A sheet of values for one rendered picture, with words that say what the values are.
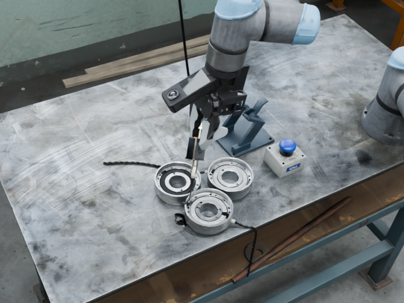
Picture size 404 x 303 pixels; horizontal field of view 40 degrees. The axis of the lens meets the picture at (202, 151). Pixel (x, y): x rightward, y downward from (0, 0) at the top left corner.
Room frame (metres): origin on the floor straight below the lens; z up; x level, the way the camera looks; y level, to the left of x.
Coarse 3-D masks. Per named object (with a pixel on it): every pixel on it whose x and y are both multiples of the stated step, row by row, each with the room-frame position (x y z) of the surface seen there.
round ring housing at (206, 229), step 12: (192, 192) 0.78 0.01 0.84; (204, 192) 0.79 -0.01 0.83; (216, 192) 0.79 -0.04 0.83; (204, 204) 0.76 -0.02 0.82; (216, 204) 0.76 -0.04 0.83; (228, 204) 0.76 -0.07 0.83; (204, 216) 0.73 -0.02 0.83; (216, 216) 0.73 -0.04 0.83; (228, 216) 0.73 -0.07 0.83; (192, 228) 0.71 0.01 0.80; (204, 228) 0.69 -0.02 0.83; (216, 228) 0.70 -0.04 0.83
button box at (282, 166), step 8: (272, 152) 0.92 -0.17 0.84; (280, 152) 0.92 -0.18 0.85; (288, 152) 0.92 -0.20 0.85; (296, 152) 0.93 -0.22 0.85; (264, 160) 0.93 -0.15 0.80; (272, 160) 0.91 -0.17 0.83; (280, 160) 0.90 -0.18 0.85; (288, 160) 0.90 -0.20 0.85; (296, 160) 0.90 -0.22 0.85; (304, 160) 0.91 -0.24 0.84; (272, 168) 0.90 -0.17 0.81; (280, 168) 0.88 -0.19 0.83; (288, 168) 0.89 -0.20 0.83; (296, 168) 0.90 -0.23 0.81; (280, 176) 0.88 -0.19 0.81
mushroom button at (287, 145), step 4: (284, 140) 0.93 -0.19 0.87; (288, 140) 0.93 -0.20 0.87; (292, 140) 0.94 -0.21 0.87; (280, 144) 0.92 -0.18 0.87; (284, 144) 0.92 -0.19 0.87; (288, 144) 0.92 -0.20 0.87; (292, 144) 0.92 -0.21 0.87; (280, 148) 0.91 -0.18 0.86; (284, 148) 0.91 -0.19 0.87; (288, 148) 0.91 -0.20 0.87; (292, 148) 0.91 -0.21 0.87
